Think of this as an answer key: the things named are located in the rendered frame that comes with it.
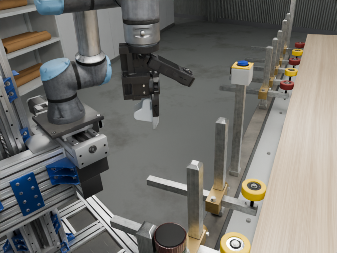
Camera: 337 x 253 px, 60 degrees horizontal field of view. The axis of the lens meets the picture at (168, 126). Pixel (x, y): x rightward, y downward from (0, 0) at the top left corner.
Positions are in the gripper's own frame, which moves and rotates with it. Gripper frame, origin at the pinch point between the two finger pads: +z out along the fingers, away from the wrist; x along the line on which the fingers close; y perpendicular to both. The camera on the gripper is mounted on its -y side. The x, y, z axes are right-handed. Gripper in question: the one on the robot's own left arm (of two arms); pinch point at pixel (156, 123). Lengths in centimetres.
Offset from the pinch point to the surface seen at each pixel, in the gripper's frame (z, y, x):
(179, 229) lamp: 8.5, -1.8, 25.5
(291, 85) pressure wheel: 33, -86, -88
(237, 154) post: 41, -37, -37
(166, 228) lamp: 8.6, 0.7, 24.9
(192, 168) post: 11.8, -8.5, 4.2
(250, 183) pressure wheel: 31.8, -31.4, -9.0
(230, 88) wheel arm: 42, -56, -109
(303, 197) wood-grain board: 32, -46, 0
